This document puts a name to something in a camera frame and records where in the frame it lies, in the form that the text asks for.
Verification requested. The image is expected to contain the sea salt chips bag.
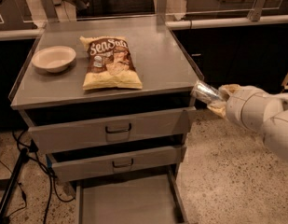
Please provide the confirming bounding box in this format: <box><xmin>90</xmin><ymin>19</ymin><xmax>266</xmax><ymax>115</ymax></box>
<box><xmin>80</xmin><ymin>36</ymin><xmax>143</xmax><ymax>91</ymax></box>

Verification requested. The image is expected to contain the bottom open grey drawer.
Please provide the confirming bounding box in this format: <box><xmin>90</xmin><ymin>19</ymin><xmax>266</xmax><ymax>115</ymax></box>
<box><xmin>75</xmin><ymin>166</ymin><xmax>189</xmax><ymax>224</ymax></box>

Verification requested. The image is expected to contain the black tripod leg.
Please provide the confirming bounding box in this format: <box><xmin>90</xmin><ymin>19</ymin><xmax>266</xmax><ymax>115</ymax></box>
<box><xmin>0</xmin><ymin>148</ymin><xmax>28</xmax><ymax>224</ymax></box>

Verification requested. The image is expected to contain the middle grey drawer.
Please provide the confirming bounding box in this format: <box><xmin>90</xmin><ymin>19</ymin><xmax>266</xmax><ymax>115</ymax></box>
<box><xmin>52</xmin><ymin>145</ymin><xmax>186</xmax><ymax>182</ymax></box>

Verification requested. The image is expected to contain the silver redbull can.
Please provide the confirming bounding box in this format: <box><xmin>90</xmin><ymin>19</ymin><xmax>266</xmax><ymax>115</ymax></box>
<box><xmin>191</xmin><ymin>80</ymin><xmax>226</xmax><ymax>105</ymax></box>

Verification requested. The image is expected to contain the black floor cable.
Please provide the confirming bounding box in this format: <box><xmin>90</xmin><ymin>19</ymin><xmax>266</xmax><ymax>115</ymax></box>
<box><xmin>0</xmin><ymin>129</ymin><xmax>76</xmax><ymax>224</ymax></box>

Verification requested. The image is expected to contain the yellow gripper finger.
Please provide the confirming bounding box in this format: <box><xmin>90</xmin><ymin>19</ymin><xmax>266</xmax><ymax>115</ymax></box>
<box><xmin>207</xmin><ymin>101</ymin><xmax>226</xmax><ymax>119</ymax></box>
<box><xmin>218</xmin><ymin>84</ymin><xmax>240</xmax><ymax>97</ymax></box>

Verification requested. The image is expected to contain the grey metal drawer cabinet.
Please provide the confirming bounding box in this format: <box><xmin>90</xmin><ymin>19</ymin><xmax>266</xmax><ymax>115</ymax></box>
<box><xmin>11</xmin><ymin>16</ymin><xmax>197</xmax><ymax>224</ymax></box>

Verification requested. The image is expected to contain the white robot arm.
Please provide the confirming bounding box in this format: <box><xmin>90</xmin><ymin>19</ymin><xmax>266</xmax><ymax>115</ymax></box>
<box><xmin>207</xmin><ymin>85</ymin><xmax>288</xmax><ymax>162</ymax></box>

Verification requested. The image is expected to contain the top grey drawer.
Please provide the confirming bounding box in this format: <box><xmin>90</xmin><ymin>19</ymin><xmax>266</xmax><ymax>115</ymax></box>
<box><xmin>29</xmin><ymin>107</ymin><xmax>196</xmax><ymax>154</ymax></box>

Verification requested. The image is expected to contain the wheeled cart frame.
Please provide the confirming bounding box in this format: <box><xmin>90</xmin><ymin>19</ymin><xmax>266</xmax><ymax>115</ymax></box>
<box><xmin>281</xmin><ymin>63</ymin><xmax>288</xmax><ymax>91</ymax></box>

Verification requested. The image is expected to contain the white counter rail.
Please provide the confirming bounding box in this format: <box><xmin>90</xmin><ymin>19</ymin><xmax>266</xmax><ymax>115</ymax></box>
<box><xmin>166</xmin><ymin>15</ymin><xmax>288</xmax><ymax>30</ymax></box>

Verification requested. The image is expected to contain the white paper bowl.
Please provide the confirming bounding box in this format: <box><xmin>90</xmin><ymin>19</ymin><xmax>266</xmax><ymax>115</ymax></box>
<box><xmin>32</xmin><ymin>46</ymin><xmax>76</xmax><ymax>73</ymax></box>

